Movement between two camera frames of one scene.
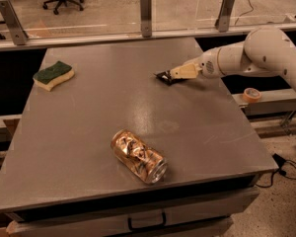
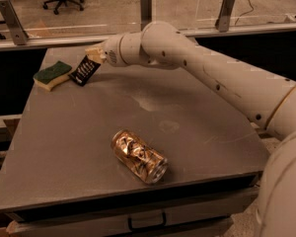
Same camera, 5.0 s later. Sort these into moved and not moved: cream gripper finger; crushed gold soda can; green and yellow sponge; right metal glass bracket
Moved: cream gripper finger
Not moved: right metal glass bracket; crushed gold soda can; green and yellow sponge
